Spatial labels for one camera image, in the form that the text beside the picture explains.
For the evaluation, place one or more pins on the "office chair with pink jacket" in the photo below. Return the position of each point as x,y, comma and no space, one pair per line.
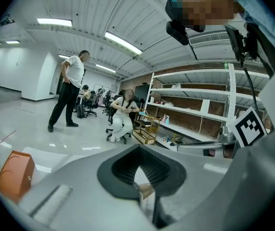
100,96

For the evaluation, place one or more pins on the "pink spray bottle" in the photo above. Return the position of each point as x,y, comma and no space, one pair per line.
164,118

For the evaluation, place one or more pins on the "black office chair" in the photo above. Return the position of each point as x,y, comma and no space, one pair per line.
90,103
107,102
133,114

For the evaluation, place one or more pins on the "silver electric kettle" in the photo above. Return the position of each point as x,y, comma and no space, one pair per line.
146,191

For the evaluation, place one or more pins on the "black head-mounted camera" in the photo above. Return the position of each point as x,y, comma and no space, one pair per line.
177,32

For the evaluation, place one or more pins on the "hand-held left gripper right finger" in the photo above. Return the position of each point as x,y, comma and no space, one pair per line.
195,177

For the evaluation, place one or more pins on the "person's head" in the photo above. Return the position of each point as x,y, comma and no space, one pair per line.
207,6

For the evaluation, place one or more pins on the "black backpack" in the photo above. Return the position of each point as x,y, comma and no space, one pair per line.
81,111

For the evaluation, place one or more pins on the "ceiling air conditioner vent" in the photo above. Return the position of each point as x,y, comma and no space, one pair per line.
208,38

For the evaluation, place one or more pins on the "black chest-mounted device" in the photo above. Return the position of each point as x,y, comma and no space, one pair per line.
234,44

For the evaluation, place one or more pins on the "person's light blue shirt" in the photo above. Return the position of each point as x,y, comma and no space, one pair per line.
262,11

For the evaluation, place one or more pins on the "teal spray bottle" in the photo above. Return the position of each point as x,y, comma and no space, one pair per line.
167,120

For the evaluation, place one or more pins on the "orange box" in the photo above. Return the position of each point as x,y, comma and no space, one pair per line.
15,174

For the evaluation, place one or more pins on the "wooden two-tier rack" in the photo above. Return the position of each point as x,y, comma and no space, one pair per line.
147,131

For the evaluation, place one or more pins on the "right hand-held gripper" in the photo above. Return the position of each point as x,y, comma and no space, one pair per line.
248,129

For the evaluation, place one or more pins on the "white metal shelving unit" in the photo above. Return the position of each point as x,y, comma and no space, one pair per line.
188,91
248,97

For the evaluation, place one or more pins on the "white office desk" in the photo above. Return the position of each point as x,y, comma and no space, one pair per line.
79,96

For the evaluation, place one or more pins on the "white rectangular appliance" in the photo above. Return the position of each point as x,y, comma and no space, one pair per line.
205,105

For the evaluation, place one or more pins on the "black metal railing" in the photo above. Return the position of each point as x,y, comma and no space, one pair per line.
7,20

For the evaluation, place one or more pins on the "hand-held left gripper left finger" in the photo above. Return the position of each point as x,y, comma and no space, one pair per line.
79,196

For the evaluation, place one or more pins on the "whiteboard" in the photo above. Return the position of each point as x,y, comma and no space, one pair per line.
101,88

